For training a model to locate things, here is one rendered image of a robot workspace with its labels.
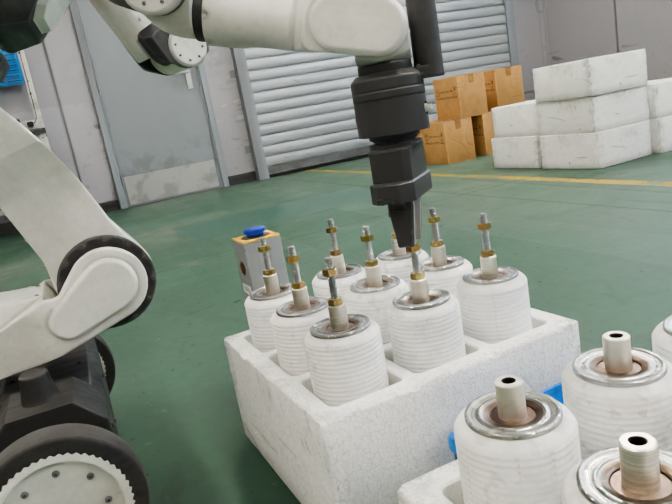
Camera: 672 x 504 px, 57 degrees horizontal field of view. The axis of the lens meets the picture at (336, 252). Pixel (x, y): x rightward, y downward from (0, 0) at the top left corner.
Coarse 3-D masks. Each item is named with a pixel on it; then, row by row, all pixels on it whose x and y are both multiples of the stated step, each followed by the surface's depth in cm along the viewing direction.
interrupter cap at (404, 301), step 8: (432, 288) 84; (400, 296) 83; (408, 296) 83; (432, 296) 82; (440, 296) 80; (448, 296) 79; (400, 304) 80; (408, 304) 79; (416, 304) 79; (424, 304) 78; (432, 304) 77; (440, 304) 78
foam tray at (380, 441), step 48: (240, 336) 102; (528, 336) 81; (576, 336) 84; (240, 384) 100; (288, 384) 80; (432, 384) 74; (480, 384) 77; (528, 384) 81; (288, 432) 81; (336, 432) 69; (384, 432) 72; (432, 432) 75; (288, 480) 87; (336, 480) 70; (384, 480) 73
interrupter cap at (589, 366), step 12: (600, 348) 57; (636, 348) 56; (576, 360) 56; (588, 360) 56; (600, 360) 56; (636, 360) 54; (648, 360) 54; (660, 360) 53; (576, 372) 54; (588, 372) 53; (600, 372) 53; (636, 372) 53; (648, 372) 52; (660, 372) 51; (600, 384) 51; (612, 384) 51; (624, 384) 50; (636, 384) 50; (648, 384) 50
